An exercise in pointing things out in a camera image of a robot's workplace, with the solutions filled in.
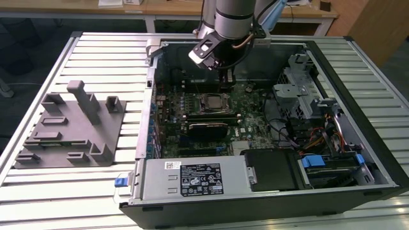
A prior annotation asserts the metal socket cover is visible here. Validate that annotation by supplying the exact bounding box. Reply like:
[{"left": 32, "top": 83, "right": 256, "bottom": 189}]
[{"left": 200, "top": 93, "right": 230, "bottom": 113}]

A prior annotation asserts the black expansion slot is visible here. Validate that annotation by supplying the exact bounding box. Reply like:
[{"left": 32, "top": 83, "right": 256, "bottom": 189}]
[{"left": 178, "top": 148, "right": 227, "bottom": 156}]

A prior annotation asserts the silver metal drive cage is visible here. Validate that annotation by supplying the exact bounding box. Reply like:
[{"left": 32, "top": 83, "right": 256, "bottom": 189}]
[{"left": 271, "top": 54, "right": 332, "bottom": 120}]

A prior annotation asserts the grey plastic bay bracket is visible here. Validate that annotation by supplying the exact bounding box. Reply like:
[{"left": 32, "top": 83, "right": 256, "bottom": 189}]
[{"left": 310, "top": 98, "right": 345, "bottom": 115}]

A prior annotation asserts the wooden cabinet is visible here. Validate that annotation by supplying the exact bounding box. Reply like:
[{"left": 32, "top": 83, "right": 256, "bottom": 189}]
[{"left": 325, "top": 0, "right": 409, "bottom": 69}]

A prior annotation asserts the silver power supply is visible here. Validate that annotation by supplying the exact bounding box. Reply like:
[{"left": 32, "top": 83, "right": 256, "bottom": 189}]
[{"left": 130, "top": 157, "right": 259, "bottom": 201}]

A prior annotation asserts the black RAM stick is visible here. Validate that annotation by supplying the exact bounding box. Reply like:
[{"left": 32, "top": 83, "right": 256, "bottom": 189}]
[
  {"left": 187, "top": 112, "right": 240, "bottom": 120},
  {"left": 188, "top": 117, "right": 240, "bottom": 126}
]

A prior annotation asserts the blue disk carrier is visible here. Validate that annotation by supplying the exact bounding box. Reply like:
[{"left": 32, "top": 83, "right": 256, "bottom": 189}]
[{"left": 300, "top": 154, "right": 365, "bottom": 190}]

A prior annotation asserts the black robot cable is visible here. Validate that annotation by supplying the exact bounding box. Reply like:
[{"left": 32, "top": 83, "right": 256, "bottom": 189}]
[{"left": 220, "top": 9, "right": 276, "bottom": 69}]

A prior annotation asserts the black graphics card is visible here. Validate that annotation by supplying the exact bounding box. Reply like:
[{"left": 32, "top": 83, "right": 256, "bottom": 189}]
[{"left": 188, "top": 122, "right": 230, "bottom": 141}]

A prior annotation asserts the green motherboard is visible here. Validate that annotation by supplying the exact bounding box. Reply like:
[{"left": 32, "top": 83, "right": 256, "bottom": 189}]
[{"left": 154, "top": 82, "right": 288, "bottom": 159}]

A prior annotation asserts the black PC case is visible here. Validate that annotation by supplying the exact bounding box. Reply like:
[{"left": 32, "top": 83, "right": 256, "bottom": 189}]
[{"left": 119, "top": 37, "right": 408, "bottom": 230}]

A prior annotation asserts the grey stand foot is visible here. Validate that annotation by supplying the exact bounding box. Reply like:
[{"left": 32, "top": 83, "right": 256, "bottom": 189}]
[{"left": 0, "top": 78, "right": 16, "bottom": 98}]

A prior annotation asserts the CPU socket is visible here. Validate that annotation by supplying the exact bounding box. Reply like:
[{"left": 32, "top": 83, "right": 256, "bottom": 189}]
[{"left": 198, "top": 92, "right": 232, "bottom": 114}]

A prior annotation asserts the grey parts rack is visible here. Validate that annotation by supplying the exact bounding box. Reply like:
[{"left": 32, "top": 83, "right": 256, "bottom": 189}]
[{"left": 14, "top": 80, "right": 127, "bottom": 170}]

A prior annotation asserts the silver case release latch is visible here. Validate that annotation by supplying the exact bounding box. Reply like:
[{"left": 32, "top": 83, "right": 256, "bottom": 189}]
[{"left": 146, "top": 38, "right": 170, "bottom": 65}]

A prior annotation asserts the black drive bay cover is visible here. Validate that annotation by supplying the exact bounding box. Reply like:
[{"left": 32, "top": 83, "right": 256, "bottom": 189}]
[{"left": 239, "top": 148, "right": 308, "bottom": 192}]

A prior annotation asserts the wooden desk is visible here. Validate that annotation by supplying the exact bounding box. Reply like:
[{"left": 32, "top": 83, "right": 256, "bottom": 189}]
[{"left": 0, "top": 0, "right": 340, "bottom": 36}]

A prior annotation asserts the black cable bundle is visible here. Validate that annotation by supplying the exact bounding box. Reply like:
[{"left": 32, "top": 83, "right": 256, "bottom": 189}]
[{"left": 267, "top": 115, "right": 310, "bottom": 149}]

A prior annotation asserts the coloured power wire bundle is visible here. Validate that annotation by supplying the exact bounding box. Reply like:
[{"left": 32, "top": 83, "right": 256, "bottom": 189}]
[{"left": 299, "top": 114, "right": 348, "bottom": 154}]

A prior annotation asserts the blue case latch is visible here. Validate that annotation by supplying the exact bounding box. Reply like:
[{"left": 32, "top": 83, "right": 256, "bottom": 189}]
[{"left": 115, "top": 174, "right": 130, "bottom": 188}]

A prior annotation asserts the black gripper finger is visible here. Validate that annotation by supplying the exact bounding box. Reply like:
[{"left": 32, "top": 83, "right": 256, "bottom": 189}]
[
  {"left": 226, "top": 69, "right": 235, "bottom": 90},
  {"left": 219, "top": 69, "right": 227, "bottom": 93}
]

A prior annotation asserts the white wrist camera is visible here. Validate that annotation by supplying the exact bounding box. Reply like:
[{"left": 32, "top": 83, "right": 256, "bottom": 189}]
[{"left": 188, "top": 38, "right": 222, "bottom": 70}]

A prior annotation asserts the silver CPU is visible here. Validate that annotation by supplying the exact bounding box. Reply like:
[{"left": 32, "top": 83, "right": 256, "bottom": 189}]
[{"left": 204, "top": 95, "right": 226, "bottom": 109}]

